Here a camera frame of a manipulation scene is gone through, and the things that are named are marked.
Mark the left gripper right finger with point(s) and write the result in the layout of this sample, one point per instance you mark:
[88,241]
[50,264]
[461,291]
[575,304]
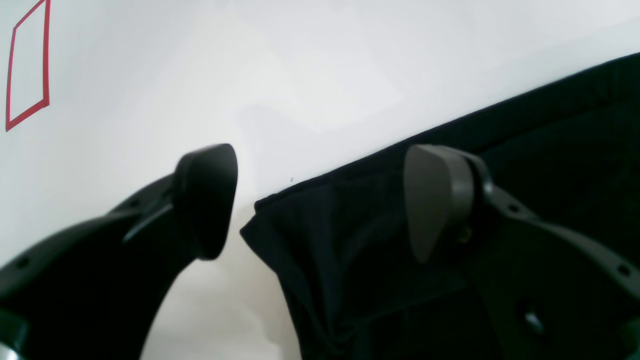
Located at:
[550,292]

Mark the red tape square outline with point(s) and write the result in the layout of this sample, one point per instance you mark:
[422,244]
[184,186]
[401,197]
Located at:
[28,65]

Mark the black T-shirt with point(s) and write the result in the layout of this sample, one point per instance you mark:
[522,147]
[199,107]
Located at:
[339,243]

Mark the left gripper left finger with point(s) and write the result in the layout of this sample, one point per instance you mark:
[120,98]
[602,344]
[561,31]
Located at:
[93,290]

